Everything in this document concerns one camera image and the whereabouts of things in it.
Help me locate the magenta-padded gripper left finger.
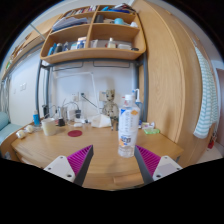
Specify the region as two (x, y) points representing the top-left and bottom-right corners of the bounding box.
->
(43, 144), (95, 187)

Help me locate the blue tube with white cap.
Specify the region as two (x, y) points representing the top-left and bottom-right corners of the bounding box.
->
(32, 109), (42, 128)

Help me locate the clear plastic water bottle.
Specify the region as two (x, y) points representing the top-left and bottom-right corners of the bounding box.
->
(117, 94), (141, 159)

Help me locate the cream ceramic cup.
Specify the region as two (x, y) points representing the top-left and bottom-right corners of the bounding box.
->
(40, 117), (58, 137)

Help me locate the black electric shaver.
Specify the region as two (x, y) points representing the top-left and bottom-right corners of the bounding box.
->
(42, 104), (49, 119)

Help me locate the light wooden wardrobe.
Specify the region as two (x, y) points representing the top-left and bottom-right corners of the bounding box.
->
(133, 0), (214, 161)

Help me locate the green striped white towel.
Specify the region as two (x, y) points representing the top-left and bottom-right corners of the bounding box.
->
(193, 46), (219, 140)

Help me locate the wooden tree creature figurine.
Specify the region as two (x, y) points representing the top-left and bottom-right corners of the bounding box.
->
(101, 88), (120, 120)

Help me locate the bed with teal bedding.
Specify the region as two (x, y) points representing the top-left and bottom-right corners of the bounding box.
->
(0, 111), (23, 144)

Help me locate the flat round red coaster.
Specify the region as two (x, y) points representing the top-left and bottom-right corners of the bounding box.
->
(67, 129), (83, 138)

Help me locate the green flat packet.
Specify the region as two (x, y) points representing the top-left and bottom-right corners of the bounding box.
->
(143, 128), (161, 136)

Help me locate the wooden shelf unit with items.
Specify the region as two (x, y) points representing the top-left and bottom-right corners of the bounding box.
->
(39, 3), (148, 65)

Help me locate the white crumpled paper bag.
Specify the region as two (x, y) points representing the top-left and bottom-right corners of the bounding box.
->
(90, 114), (113, 129)

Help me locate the grey metal desk frame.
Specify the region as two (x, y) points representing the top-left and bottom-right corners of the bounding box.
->
(34, 53), (149, 123)

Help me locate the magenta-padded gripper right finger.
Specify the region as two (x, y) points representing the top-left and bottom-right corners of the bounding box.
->
(134, 145), (183, 185)

